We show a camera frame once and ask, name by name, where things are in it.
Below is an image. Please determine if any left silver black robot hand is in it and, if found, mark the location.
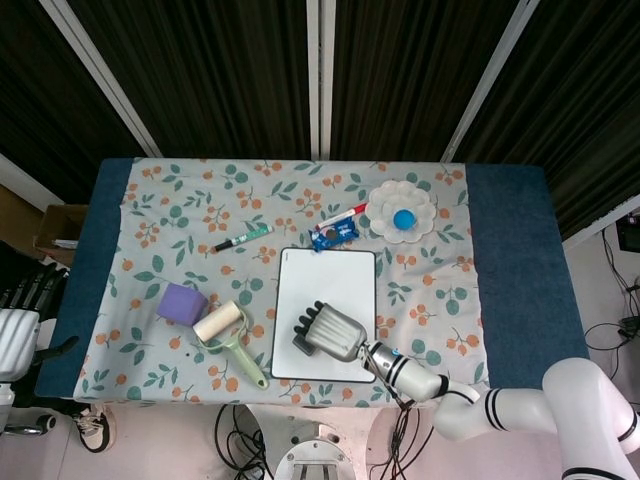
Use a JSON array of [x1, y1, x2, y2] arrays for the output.
[[0, 264, 81, 381]]

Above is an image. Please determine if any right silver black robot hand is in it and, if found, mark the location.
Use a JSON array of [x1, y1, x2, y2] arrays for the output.
[[292, 300, 368, 362]]

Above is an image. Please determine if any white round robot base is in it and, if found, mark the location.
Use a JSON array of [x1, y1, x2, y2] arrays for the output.
[[273, 422, 369, 480]]

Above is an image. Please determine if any white dry-erase board black rim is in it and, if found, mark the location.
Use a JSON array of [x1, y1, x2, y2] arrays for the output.
[[270, 246, 378, 385]]

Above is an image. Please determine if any blue cookie packet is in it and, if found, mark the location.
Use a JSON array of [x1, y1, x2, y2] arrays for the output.
[[307, 218, 360, 250]]

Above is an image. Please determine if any green lint roller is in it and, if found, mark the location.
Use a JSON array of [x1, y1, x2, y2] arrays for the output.
[[192, 299, 270, 391]]

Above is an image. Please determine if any red white marker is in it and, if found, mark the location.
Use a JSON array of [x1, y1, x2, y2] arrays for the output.
[[317, 202, 370, 231]]

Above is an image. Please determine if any black white sneaker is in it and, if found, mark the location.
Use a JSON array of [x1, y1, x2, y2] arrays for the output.
[[69, 404, 117, 453]]

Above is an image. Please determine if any brown cardboard box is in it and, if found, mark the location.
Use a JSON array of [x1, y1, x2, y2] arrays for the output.
[[32, 203, 90, 264]]

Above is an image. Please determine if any green marker black cap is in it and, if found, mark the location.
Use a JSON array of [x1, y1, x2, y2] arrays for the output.
[[209, 224, 274, 254]]

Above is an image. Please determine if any white flower-shaped paint palette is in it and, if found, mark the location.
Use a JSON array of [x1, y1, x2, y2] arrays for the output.
[[366, 179, 437, 245]]

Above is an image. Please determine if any purple foam cube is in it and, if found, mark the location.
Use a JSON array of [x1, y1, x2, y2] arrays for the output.
[[156, 282, 209, 326]]

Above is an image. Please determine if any floral fruit-print tablecloth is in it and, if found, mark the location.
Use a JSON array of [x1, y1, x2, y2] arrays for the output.
[[73, 157, 495, 409]]

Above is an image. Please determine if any blue table cover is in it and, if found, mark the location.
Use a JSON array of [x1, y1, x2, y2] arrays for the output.
[[34, 157, 601, 401]]

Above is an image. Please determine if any small black electronic device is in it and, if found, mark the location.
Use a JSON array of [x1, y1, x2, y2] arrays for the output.
[[615, 213, 640, 251]]

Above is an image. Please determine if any black floor cable bundle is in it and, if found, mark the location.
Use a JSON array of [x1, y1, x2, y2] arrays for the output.
[[584, 224, 640, 381], [214, 403, 266, 480], [367, 394, 436, 480]]

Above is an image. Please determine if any white partition frame post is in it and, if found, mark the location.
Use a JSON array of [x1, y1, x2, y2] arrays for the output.
[[305, 0, 336, 161], [439, 0, 541, 164], [39, 0, 164, 159]]

